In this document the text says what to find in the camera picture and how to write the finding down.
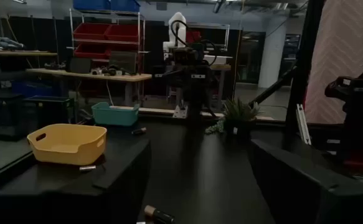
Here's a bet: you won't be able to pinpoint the red storage bin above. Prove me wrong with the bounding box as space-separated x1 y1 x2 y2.
73 43 110 60
105 24 140 43
186 30 202 44
72 22 111 40

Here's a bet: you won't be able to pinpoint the black device on worktable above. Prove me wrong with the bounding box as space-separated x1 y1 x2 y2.
90 65 129 77
43 61 67 71

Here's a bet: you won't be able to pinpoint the wooden bench table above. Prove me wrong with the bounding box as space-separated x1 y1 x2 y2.
0 49 59 91

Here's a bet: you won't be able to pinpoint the metal wire shelf rack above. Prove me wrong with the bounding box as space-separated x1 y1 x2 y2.
66 8 151 103

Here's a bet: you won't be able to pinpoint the black plastic crate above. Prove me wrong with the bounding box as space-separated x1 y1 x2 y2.
0 92 25 141
23 95 75 125

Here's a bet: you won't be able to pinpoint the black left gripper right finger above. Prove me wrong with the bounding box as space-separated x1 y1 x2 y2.
251 139 363 224

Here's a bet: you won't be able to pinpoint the blue plastic crate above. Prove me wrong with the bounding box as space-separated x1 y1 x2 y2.
11 80 62 98

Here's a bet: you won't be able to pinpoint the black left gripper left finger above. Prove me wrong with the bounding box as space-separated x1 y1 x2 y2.
0 141 153 224

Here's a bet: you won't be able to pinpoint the teal plastic bin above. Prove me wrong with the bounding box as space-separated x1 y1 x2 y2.
91 101 140 127

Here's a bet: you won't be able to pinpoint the silver frame bracket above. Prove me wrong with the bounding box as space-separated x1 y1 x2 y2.
295 103 312 146

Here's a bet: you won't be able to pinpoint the black computer monitor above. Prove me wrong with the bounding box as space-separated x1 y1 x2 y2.
68 57 92 75
108 50 138 75

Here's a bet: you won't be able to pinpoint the chrome wire rack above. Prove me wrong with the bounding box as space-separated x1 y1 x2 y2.
186 22 232 63

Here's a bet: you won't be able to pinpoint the grey-blue robot parts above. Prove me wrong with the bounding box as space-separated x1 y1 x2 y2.
0 36 25 50

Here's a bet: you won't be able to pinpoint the black machine on red base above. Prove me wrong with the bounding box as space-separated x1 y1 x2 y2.
324 55 363 172

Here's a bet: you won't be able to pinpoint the yellow plastic bin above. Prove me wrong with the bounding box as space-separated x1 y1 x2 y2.
27 123 108 166

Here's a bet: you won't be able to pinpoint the long wooden worktable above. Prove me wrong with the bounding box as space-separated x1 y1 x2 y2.
25 67 153 106

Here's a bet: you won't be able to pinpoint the potted succulent plant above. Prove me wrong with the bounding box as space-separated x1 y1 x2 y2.
204 98 263 138

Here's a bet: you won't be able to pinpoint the wooden side board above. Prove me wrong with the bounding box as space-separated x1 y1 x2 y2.
137 106 275 122

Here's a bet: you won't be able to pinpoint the chevron patterned divider panel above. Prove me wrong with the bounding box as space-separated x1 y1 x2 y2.
304 0 363 125

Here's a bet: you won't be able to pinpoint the blue storage bin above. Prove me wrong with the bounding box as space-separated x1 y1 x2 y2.
72 0 112 11
110 0 141 12

